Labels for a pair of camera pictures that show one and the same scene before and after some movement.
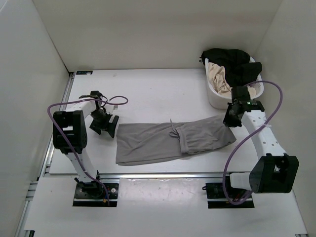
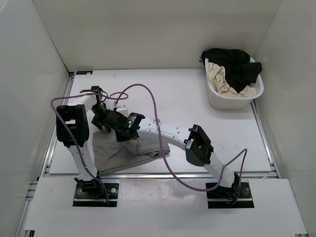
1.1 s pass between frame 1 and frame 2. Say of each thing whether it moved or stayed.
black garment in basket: stayed
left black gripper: stayed
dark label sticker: stayed
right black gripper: moved
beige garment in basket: stayed
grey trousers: moved
